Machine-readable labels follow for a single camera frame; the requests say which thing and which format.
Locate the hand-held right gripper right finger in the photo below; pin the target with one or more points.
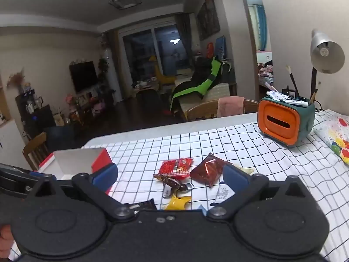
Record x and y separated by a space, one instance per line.
235 178

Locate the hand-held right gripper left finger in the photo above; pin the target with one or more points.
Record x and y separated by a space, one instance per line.
105 174

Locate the beige snack packet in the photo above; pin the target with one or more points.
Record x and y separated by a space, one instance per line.
244 169

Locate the light blue snack packet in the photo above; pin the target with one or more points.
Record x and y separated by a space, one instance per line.
225 192

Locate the dark red snack packet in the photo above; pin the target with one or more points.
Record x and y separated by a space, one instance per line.
208 170

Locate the red cardboard box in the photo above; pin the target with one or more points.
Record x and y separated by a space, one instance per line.
79 161

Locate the silver foil chocolate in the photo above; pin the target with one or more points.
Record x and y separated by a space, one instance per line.
186 187

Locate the silver black snack packet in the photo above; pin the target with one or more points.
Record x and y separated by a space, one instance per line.
144 205

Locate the yellow snack packet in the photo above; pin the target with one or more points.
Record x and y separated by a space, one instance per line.
177 202

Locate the brown candy wrapper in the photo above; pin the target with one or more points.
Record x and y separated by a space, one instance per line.
170 182

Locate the person's left hand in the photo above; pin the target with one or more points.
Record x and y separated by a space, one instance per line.
5 238

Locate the wooden chair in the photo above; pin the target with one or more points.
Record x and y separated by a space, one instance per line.
201 112
36 150

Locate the blue jeans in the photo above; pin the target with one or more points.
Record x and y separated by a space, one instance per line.
58 139

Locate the black cabinet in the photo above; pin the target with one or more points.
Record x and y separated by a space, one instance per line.
35 114

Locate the orange green tissue box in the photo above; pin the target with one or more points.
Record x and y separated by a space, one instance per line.
280 121

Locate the pink towel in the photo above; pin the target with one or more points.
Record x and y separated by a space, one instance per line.
230 106

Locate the pink flower bouquet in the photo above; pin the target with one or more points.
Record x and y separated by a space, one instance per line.
69 99

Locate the white marker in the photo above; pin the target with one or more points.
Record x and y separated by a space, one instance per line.
276 95
297 102

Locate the coffee table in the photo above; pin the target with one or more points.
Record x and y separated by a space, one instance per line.
146 87

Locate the white standing air conditioner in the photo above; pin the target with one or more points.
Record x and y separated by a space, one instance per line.
112 76

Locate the green black jacket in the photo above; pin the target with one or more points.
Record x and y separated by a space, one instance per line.
200 86

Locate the black television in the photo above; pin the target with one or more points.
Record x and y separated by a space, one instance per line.
83 76

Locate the colourful dotted printed bag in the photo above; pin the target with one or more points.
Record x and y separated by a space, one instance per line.
334 133

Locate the pile of clothes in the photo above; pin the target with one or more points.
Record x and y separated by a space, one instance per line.
264 73

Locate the green potted plant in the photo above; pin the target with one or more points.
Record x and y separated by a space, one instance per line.
103 65

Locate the black calligraphy brush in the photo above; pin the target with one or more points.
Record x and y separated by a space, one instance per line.
293 83

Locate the yellow giraffe toy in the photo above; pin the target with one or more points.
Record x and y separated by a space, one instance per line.
160 72

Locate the orange pillow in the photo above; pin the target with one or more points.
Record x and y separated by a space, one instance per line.
210 49

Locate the blue pillow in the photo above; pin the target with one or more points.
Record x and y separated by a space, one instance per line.
220 46

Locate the silver desk lamp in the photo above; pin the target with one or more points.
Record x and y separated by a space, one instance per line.
325 51

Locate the ceiling air vent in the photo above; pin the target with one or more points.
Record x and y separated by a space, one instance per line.
125 1

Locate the dark wall painting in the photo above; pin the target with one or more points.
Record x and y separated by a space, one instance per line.
208 16

